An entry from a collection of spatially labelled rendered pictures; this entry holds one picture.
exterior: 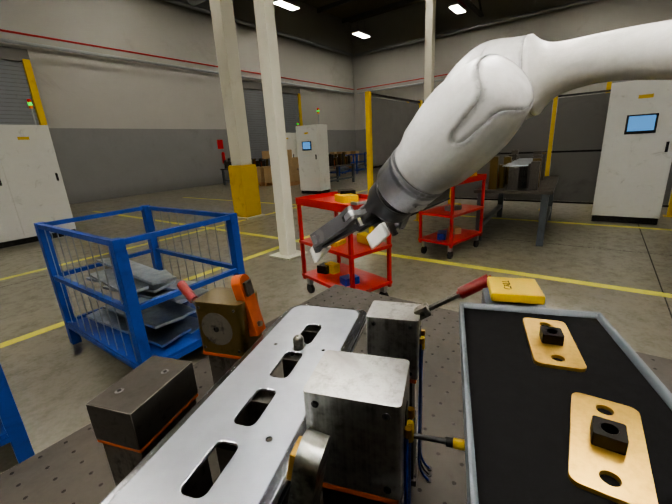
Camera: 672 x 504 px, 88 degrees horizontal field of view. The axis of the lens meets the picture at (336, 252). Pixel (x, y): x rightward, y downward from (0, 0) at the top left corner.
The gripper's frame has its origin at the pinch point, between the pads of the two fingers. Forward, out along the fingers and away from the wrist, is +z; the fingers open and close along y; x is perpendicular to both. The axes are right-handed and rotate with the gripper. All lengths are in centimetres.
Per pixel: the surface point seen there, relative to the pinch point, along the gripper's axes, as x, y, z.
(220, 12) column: 613, 186, 367
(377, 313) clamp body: -14.8, -1.9, -4.2
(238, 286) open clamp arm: 0.6, -19.8, 10.7
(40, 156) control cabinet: 493, -138, 590
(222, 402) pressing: -18.8, -29.5, 0.5
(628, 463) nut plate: -31, -15, -42
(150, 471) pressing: -22.9, -39.5, -4.9
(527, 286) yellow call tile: -19.9, 5.6, -27.3
